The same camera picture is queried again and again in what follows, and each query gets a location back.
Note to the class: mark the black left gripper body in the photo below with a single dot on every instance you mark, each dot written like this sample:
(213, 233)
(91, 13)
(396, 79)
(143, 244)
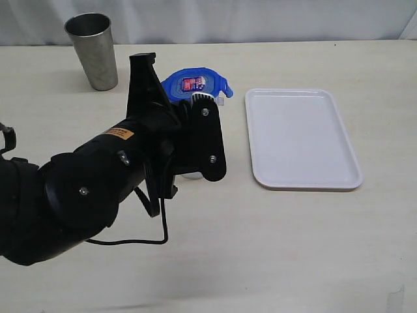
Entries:
(182, 110)

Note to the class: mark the clear plastic tall container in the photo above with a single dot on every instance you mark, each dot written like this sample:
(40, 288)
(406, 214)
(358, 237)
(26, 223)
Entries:
(192, 176)

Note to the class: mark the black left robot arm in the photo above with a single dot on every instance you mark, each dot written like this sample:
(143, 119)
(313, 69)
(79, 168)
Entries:
(47, 210)

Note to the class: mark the white backdrop curtain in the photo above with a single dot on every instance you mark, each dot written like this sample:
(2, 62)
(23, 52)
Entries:
(32, 23)

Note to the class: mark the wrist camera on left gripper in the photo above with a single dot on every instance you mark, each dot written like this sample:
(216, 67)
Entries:
(196, 96)

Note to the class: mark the white rectangular plastic tray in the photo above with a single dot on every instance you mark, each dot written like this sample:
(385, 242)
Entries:
(298, 141)

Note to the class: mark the stainless steel tumbler cup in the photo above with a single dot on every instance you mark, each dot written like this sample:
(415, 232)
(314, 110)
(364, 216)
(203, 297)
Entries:
(91, 37)

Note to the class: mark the blue plastic container lid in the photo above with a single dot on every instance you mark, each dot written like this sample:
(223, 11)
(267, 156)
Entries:
(181, 84)

